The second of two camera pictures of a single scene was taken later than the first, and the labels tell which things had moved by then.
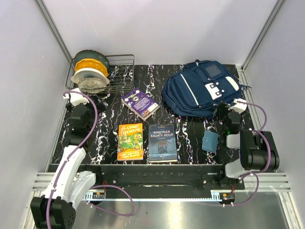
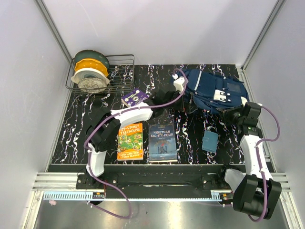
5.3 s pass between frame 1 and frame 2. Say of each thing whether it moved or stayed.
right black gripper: moved
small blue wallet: stayed
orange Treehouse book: stayed
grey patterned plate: stayed
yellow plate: stayed
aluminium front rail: stayed
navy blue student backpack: moved
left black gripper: moved
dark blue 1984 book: stayed
